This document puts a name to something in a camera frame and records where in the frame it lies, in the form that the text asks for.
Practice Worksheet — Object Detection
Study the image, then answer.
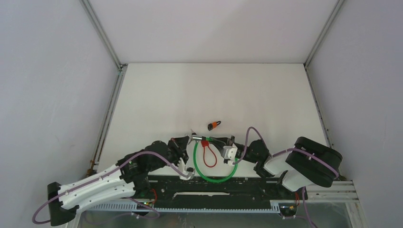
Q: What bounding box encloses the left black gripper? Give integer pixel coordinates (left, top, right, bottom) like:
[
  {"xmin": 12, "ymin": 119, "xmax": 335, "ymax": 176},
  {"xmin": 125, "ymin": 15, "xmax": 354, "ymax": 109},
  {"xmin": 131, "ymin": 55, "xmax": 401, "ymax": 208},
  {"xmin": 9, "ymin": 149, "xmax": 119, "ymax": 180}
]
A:
[{"xmin": 148, "ymin": 135, "xmax": 189, "ymax": 171}]

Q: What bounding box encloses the red cable lock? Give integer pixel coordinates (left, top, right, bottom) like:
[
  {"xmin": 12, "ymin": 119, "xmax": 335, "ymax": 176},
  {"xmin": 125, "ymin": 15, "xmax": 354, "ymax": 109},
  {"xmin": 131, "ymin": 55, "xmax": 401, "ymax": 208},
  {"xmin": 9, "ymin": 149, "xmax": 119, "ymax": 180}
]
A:
[{"xmin": 201, "ymin": 141, "xmax": 218, "ymax": 168}]

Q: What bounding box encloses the orange padlock with keys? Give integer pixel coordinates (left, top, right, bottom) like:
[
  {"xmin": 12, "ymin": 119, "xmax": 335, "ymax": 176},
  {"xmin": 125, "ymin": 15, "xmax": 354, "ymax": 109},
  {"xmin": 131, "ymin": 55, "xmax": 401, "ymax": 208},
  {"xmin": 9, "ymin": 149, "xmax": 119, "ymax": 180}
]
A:
[{"xmin": 207, "ymin": 121, "xmax": 221, "ymax": 131}]

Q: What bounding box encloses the green cable lock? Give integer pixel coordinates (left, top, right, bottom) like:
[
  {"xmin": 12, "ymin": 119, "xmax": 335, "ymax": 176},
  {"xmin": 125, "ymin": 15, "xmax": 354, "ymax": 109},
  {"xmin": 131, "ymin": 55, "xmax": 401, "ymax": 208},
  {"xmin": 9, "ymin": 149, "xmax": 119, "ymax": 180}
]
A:
[{"xmin": 192, "ymin": 137, "xmax": 238, "ymax": 184}]

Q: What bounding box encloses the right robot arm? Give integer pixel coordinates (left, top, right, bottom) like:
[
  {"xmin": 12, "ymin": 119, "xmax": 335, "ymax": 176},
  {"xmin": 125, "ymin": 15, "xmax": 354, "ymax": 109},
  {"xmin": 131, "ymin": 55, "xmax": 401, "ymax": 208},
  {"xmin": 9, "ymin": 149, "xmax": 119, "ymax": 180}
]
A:
[{"xmin": 211, "ymin": 136, "xmax": 343, "ymax": 199}]

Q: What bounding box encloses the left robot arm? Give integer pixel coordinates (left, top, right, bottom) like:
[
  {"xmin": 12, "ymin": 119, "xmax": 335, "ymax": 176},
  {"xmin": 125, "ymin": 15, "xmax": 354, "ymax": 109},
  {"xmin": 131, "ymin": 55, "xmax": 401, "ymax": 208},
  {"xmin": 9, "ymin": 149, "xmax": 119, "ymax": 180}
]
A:
[{"xmin": 48, "ymin": 136, "xmax": 194, "ymax": 226}]

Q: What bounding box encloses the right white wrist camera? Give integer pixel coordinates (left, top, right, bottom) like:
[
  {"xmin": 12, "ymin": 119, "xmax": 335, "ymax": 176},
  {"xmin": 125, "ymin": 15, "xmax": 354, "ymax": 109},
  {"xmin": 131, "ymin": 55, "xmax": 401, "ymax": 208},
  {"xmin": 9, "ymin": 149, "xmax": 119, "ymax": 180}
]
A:
[{"xmin": 221, "ymin": 144, "xmax": 238, "ymax": 166}]

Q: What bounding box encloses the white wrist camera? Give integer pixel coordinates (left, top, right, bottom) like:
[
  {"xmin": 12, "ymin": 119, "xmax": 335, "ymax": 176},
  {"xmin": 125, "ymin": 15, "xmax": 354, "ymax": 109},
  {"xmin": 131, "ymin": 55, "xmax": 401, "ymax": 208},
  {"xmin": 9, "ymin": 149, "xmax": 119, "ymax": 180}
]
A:
[
  {"xmin": 221, "ymin": 144, "xmax": 238, "ymax": 166},
  {"xmin": 178, "ymin": 158, "xmax": 195, "ymax": 181}
]

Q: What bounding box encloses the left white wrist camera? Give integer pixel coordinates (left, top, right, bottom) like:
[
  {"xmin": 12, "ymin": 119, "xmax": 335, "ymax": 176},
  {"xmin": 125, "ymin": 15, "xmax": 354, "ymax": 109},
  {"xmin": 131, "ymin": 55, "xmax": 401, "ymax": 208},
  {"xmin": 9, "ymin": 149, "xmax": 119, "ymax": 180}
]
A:
[{"xmin": 178, "ymin": 158, "xmax": 195, "ymax": 181}]

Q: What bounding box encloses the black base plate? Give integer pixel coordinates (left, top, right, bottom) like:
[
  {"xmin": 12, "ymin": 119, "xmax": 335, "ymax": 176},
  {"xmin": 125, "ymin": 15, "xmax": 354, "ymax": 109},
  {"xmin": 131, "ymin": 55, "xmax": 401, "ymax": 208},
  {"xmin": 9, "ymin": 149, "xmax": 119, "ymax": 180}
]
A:
[{"xmin": 133, "ymin": 175, "xmax": 307, "ymax": 209}]

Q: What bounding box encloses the grey cable duct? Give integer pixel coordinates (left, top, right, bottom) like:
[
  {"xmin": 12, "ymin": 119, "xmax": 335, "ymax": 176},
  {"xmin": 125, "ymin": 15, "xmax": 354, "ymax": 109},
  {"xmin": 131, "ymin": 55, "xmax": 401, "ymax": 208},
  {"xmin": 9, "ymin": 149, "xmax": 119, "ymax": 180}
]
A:
[{"xmin": 88, "ymin": 201, "xmax": 280, "ymax": 214}]

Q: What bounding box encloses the left aluminium corner post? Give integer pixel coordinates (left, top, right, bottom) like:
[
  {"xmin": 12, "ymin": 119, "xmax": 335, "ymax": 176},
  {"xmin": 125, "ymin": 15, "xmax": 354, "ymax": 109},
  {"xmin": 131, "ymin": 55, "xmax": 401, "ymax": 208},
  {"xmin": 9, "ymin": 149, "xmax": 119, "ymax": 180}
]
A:
[{"xmin": 79, "ymin": 0, "xmax": 122, "ymax": 71}]

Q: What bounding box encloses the aluminium corner post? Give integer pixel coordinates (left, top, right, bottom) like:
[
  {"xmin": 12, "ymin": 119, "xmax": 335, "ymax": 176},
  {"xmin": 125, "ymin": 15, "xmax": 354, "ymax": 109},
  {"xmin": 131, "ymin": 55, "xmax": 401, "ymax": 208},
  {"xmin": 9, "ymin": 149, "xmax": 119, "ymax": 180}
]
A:
[
  {"xmin": 304, "ymin": 0, "xmax": 346, "ymax": 69},
  {"xmin": 79, "ymin": 0, "xmax": 122, "ymax": 71}
]

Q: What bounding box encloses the aluminium front frame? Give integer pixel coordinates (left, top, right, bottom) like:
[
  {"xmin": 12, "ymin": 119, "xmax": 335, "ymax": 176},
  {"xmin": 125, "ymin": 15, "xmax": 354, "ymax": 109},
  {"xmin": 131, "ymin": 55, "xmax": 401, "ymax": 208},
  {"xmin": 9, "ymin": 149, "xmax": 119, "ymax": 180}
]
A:
[{"xmin": 64, "ymin": 180, "xmax": 367, "ymax": 228}]

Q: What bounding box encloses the right aluminium corner post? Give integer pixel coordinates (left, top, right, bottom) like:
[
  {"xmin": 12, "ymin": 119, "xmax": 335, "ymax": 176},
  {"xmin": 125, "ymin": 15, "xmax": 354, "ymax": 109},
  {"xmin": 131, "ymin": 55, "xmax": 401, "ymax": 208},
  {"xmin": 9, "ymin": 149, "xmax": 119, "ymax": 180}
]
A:
[{"xmin": 304, "ymin": 0, "xmax": 346, "ymax": 69}]

